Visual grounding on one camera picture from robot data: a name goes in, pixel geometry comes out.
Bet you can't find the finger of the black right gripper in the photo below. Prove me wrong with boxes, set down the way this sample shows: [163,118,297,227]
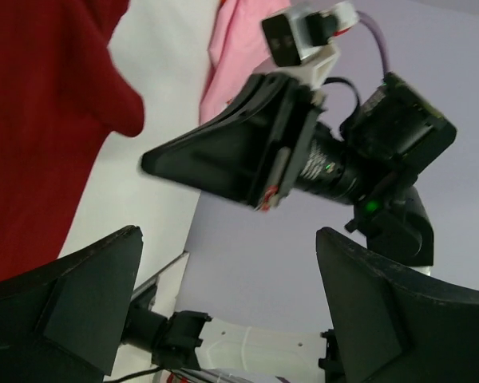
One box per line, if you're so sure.
[141,73,291,207]

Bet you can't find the pink t shirt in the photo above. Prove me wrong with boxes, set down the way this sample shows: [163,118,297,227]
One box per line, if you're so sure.
[200,0,291,124]

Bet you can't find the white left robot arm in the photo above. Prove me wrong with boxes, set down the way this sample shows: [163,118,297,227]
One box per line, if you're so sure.
[0,226,479,382]

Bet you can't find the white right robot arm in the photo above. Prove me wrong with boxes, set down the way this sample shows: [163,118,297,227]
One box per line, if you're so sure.
[140,73,457,267]

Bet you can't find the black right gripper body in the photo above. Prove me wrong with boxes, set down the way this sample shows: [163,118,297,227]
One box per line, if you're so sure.
[247,85,366,211]

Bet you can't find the dark red t shirt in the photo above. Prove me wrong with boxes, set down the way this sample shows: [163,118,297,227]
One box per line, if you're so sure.
[0,1,144,281]

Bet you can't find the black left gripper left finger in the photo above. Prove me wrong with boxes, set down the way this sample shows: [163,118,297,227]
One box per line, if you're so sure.
[0,226,143,382]

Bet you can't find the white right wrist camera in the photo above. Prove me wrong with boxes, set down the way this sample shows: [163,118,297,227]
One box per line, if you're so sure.
[261,1,359,89]

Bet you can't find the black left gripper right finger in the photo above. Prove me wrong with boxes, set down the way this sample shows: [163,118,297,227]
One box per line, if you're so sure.
[316,227,479,382]

